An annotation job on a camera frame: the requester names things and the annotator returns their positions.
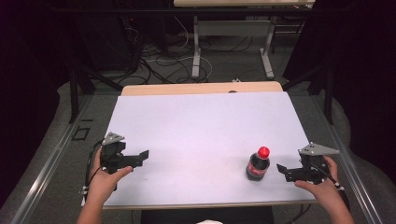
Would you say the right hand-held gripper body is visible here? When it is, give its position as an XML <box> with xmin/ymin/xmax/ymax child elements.
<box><xmin>298</xmin><ymin>142</ymin><xmax>341</xmax><ymax>185</ymax></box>

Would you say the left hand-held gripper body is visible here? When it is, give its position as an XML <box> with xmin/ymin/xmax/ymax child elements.
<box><xmin>100</xmin><ymin>132</ymin><xmax>127</xmax><ymax>175</ymax></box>

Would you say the red bottle cap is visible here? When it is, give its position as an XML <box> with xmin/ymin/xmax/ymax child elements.
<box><xmin>257</xmin><ymin>146</ymin><xmax>271</xmax><ymax>161</ymax></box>

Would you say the cola bottle with red label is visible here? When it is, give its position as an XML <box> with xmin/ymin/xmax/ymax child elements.
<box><xmin>245</xmin><ymin>152</ymin><xmax>271</xmax><ymax>182</ymax></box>

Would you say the person's right hand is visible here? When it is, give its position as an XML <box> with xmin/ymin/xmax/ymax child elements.
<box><xmin>293</xmin><ymin>156</ymin><xmax>344</xmax><ymax>208</ymax></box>

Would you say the person's left hand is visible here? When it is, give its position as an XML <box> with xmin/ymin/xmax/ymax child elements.
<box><xmin>88</xmin><ymin>148</ymin><xmax>134</xmax><ymax>203</ymax></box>

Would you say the black metal stand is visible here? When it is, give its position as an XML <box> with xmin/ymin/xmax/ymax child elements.
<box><xmin>68</xmin><ymin>59</ymin><xmax>124</xmax><ymax>124</ymax></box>
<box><xmin>281</xmin><ymin>57</ymin><xmax>336</xmax><ymax>126</ymax></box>

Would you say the person's dark clothing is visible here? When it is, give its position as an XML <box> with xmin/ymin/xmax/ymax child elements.
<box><xmin>140</xmin><ymin>205</ymin><xmax>276</xmax><ymax>224</ymax></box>

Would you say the wooden table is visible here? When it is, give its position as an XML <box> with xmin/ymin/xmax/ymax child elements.
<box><xmin>102</xmin><ymin>80</ymin><xmax>319</xmax><ymax>211</ymax></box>

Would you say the dark cabinet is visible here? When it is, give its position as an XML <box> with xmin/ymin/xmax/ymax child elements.
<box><xmin>74</xmin><ymin>12</ymin><xmax>143</xmax><ymax>73</ymax></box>

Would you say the black metal crossbar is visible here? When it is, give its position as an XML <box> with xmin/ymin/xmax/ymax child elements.
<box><xmin>51</xmin><ymin>7</ymin><xmax>314</xmax><ymax>16</ymax></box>

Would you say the white-framed desk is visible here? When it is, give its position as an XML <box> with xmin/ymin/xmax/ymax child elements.
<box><xmin>173</xmin><ymin>0</ymin><xmax>317</xmax><ymax>80</ymax></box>

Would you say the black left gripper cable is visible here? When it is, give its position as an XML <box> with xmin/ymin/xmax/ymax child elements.
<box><xmin>81</xmin><ymin>139</ymin><xmax>105</xmax><ymax>197</ymax></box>

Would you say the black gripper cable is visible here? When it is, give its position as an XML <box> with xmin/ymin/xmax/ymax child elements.
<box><xmin>311</xmin><ymin>162</ymin><xmax>351</xmax><ymax>213</ymax></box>
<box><xmin>81</xmin><ymin>139</ymin><xmax>105</xmax><ymax>197</ymax></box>

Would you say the aluminium floor rail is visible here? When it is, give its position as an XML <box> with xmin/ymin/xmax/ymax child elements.
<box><xmin>310</xmin><ymin>92</ymin><xmax>385</xmax><ymax>224</ymax></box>
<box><xmin>10</xmin><ymin>94</ymin><xmax>95</xmax><ymax>224</ymax></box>

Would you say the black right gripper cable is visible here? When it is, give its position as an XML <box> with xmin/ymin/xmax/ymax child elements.
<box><xmin>311</xmin><ymin>162</ymin><xmax>351</xmax><ymax>213</ymax></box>

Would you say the tangle of black floor cables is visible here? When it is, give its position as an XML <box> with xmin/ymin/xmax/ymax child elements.
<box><xmin>118</xmin><ymin>17</ymin><xmax>254</xmax><ymax>86</ymax></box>

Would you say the white floor cable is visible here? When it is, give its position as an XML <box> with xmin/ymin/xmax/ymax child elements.
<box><xmin>145</xmin><ymin>15</ymin><xmax>214</xmax><ymax>84</ymax></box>

